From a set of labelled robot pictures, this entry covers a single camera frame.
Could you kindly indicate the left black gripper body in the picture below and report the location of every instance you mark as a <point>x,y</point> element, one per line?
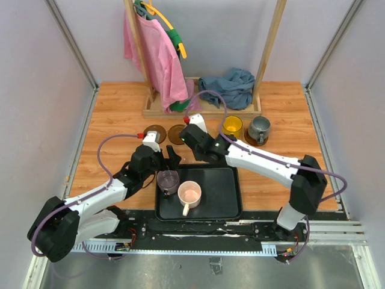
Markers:
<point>157,164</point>

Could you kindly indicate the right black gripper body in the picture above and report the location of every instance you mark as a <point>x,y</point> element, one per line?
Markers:
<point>199,155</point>

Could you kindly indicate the purple glass cup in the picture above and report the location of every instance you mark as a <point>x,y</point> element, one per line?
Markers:
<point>168,181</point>

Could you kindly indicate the brown wooden coaster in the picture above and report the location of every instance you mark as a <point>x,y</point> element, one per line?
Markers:
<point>249,140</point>
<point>158,128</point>
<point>173,134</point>

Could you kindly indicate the pink ceramic mug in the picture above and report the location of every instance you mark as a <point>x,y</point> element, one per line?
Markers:
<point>189,194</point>

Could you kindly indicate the yellow glass cup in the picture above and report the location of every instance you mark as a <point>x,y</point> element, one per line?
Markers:
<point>232,125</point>

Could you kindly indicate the grey ceramic mug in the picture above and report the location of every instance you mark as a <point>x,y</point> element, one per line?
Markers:
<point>259,129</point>

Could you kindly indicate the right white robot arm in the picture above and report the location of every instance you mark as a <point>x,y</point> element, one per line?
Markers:
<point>302,176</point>

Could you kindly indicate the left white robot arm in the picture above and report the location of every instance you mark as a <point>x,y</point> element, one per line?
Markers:
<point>62,224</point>

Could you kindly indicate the black plastic tray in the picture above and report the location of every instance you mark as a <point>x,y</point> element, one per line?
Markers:
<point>221,195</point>

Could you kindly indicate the blue crumpled cloth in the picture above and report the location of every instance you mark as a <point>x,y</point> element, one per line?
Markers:
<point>235,87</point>

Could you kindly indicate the pink shirt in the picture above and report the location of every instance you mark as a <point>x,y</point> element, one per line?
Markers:
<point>166,75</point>

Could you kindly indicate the green clothes hanger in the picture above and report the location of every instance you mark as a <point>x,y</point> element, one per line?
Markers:
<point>142,11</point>

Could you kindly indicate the yellow clothes hanger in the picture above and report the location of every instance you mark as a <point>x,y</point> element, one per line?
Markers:
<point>175,37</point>

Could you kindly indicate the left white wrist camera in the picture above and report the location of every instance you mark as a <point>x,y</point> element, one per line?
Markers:
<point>152,140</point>

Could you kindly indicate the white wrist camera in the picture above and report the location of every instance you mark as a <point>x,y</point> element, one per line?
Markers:
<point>152,140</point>
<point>197,119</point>

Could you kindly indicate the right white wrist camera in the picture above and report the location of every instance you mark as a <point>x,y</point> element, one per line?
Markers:
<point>197,119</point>

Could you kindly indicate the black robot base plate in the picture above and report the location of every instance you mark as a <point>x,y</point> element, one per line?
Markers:
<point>244,234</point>

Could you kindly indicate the aluminium frame rail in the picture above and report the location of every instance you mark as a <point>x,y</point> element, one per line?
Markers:
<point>319,233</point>

